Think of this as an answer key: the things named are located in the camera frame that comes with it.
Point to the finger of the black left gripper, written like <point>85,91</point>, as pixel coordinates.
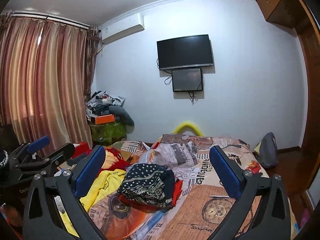
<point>37,144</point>
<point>26,164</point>

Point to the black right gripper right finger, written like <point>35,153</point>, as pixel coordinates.
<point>272,217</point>

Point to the brown wooden wardrobe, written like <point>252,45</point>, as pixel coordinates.
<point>288,55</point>

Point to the yellow curved pillow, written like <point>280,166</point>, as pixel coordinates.
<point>188,125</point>

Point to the orange box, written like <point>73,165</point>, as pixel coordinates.
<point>104,119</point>

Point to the small black wall monitor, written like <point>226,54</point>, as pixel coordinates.
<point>187,80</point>

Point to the navy patterned shirt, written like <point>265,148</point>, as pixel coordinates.
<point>149,184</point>

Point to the white air conditioner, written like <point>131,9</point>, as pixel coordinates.
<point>116,30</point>

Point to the black wall television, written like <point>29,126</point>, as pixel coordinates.
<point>185,52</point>

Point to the grey bag on floor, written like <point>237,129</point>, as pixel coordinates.
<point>266,151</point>

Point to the red plush toy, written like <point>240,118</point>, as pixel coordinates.
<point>116,159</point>

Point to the newspaper print bed sheet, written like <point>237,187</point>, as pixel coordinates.
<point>202,204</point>

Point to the yellow printed garment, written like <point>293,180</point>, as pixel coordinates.
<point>106,183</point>

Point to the green covered side table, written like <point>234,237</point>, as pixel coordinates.
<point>109,133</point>

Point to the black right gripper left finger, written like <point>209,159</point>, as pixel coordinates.
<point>41,217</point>

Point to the grey clothes pile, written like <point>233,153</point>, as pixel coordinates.
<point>102,103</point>

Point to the pink striped curtain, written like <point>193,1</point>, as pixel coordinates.
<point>47,69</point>

